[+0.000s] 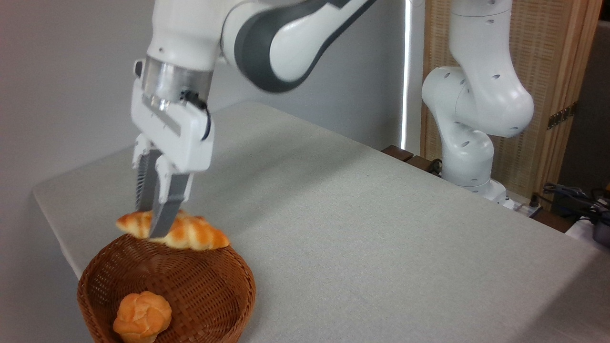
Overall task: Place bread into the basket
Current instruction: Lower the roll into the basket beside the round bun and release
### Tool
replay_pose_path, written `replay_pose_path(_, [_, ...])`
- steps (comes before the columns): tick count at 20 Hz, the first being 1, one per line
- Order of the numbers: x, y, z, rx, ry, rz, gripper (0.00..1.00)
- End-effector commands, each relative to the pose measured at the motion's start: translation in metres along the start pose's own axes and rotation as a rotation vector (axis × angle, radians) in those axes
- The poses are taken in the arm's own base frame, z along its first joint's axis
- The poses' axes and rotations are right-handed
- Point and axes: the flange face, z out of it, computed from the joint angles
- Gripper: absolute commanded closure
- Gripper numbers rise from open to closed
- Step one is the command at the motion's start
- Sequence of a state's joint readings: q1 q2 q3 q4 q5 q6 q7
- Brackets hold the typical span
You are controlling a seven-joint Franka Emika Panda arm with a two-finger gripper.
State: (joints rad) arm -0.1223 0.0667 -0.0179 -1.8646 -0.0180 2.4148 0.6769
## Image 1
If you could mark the round knotted bread roll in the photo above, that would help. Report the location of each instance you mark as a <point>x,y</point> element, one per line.
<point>143,314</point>

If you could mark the grey tablecloth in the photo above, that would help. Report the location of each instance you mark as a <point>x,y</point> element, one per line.
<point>405,262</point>

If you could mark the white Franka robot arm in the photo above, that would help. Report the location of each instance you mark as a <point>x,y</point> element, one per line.
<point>476,95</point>

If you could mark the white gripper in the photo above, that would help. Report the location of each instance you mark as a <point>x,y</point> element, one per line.
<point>183,138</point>

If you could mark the white power strip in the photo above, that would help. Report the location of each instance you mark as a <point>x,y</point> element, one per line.
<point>523,208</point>

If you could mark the braided golden bread loaf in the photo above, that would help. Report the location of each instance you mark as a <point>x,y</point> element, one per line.
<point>200,236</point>

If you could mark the brass screen hinge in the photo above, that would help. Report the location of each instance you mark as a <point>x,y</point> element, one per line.
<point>562,115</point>

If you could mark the wooden bamboo folding screen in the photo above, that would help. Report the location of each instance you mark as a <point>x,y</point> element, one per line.
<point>543,47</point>

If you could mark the brown wicker basket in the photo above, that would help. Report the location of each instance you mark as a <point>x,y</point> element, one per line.
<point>200,281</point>

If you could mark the dark brown wooden tabletop edge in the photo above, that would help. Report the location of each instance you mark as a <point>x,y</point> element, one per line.
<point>400,153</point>

